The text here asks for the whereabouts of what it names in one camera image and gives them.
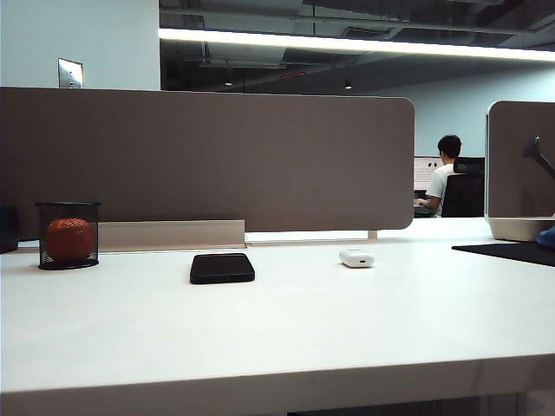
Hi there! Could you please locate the white wireless earphone case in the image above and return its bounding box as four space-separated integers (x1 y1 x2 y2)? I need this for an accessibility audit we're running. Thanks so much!
338 248 375 270

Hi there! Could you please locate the black smartphone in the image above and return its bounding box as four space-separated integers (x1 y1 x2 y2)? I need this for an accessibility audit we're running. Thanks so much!
189 253 257 286

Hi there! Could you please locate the large brown desk partition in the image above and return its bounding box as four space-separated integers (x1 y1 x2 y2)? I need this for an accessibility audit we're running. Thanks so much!
0 86 416 242

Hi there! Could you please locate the white-screen computer monitor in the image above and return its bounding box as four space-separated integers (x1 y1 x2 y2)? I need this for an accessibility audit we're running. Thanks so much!
414 156 444 192

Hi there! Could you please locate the seated person white shirt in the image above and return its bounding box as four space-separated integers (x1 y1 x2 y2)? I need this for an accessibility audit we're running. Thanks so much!
418 134 463 218

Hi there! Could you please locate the long ceiling light strip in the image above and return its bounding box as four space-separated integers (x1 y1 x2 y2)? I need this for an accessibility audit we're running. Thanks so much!
159 28 555 62

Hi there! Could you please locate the black office chair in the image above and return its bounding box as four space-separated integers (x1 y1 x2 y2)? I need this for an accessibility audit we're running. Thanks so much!
441 157 486 218

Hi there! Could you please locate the orange round fruit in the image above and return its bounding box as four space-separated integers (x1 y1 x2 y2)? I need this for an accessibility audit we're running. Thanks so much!
45 218 95 263

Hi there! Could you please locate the black mesh pen holder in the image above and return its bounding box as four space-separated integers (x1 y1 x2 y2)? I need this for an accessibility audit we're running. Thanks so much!
34 200 102 271

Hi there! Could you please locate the small brown desk partition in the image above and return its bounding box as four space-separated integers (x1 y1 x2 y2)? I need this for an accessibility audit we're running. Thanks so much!
485 100 555 220

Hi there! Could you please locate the black desk mat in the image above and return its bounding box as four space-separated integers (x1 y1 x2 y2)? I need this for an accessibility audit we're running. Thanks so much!
451 240 555 268

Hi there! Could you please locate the white partition base tray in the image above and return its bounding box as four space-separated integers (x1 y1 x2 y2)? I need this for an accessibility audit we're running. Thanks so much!
488 215 555 243

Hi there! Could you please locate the dark blue box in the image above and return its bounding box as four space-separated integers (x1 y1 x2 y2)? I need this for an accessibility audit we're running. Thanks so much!
0 205 20 255

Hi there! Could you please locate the silver wall switch plate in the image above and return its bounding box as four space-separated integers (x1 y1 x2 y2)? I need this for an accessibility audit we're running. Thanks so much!
57 57 84 90

